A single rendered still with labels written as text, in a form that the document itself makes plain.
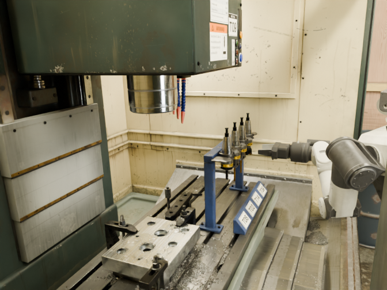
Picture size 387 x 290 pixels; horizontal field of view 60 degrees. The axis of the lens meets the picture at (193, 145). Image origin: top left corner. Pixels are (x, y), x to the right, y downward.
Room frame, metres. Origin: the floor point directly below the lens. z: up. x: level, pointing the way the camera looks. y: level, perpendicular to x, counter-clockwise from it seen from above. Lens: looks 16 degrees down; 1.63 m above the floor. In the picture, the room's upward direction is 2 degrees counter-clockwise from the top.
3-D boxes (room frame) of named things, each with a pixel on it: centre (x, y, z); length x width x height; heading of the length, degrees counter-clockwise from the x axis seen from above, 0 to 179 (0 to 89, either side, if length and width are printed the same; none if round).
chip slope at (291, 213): (1.68, -0.14, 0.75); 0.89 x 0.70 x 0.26; 66
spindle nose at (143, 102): (1.09, 0.13, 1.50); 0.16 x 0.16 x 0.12
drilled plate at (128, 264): (1.04, 0.15, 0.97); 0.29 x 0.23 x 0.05; 156
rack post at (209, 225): (1.27, -0.06, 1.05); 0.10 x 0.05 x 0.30; 66
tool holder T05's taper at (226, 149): (1.30, -0.13, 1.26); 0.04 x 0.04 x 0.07
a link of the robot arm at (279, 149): (1.41, -0.41, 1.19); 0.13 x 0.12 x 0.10; 156
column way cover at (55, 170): (1.27, 0.53, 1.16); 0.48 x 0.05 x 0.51; 156
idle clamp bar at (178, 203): (1.38, 0.08, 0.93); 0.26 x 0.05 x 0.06; 161
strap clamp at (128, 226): (1.12, 0.28, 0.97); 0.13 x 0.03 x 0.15; 66
